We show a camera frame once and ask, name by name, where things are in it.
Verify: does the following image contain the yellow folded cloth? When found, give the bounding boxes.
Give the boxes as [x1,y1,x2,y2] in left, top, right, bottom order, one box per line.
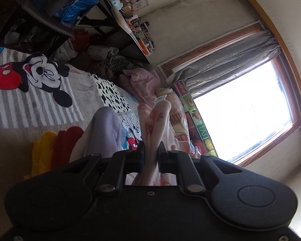
[24,131,58,180]

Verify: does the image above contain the pink pillow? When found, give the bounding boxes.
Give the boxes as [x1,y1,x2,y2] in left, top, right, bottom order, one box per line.
[119,68,162,109]

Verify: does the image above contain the cream bottle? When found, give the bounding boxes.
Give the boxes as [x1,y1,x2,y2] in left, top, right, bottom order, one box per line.
[155,88,173,104]

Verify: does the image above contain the pink fox print pants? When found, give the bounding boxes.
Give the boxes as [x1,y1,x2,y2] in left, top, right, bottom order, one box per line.
[133,100,199,187]

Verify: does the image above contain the grey curtain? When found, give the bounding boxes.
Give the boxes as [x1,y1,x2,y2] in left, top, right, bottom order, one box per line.
[166,30,282,98]

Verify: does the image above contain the pink floral quilt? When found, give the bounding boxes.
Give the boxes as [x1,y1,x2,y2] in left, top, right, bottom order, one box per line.
[138,90,191,156]

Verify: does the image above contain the dark cluttered table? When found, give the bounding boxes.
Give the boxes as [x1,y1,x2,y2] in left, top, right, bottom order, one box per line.
[75,0,156,65]

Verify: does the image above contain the blue plastic bag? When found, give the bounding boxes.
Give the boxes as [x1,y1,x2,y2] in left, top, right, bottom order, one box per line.
[54,0,101,29]

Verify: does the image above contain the lilac garment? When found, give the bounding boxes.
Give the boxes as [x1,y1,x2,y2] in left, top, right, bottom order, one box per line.
[69,106,127,164]

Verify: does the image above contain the dark chair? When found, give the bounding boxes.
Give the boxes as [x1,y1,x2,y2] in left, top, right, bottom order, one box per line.
[0,0,76,54]

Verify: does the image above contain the heap of dark clothes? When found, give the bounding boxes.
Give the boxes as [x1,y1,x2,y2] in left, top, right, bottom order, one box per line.
[87,44,144,79]

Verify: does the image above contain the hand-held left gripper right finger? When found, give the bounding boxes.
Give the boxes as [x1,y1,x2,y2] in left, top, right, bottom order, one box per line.
[158,142,243,196]

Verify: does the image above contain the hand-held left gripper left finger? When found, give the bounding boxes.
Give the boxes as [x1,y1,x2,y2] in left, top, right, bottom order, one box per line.
[73,143,146,197]

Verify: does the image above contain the colourful play mat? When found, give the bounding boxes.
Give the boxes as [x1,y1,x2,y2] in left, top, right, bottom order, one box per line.
[171,80,219,159]

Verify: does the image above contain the cartoon mouse printed blanket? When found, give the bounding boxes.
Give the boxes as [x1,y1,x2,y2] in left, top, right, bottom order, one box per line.
[0,46,146,241]

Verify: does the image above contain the wooden framed window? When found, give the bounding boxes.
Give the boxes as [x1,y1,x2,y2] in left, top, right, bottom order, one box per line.
[158,21,301,168]

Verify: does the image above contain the red folded cloth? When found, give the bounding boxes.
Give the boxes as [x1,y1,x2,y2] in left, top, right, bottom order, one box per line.
[51,126,85,169]

